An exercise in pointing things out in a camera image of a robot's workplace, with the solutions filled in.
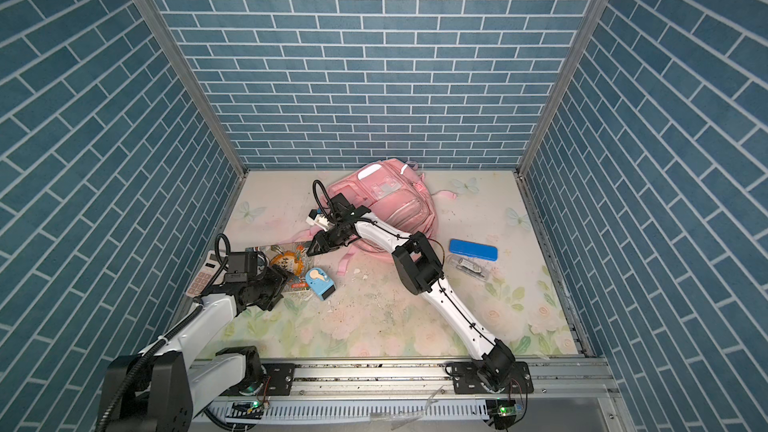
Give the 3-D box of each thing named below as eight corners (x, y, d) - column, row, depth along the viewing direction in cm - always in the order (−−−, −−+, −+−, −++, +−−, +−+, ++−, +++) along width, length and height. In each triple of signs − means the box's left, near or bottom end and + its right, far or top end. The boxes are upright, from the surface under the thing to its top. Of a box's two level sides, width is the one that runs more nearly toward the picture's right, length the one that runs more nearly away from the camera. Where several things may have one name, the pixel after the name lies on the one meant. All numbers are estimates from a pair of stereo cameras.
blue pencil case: (447, 252, 100) (448, 248, 98) (449, 240, 103) (450, 237, 101) (495, 262, 98) (497, 258, 96) (496, 249, 101) (497, 246, 99)
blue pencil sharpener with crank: (308, 286, 92) (302, 275, 86) (321, 275, 94) (316, 263, 88) (325, 304, 88) (320, 293, 82) (338, 291, 91) (334, 280, 85)
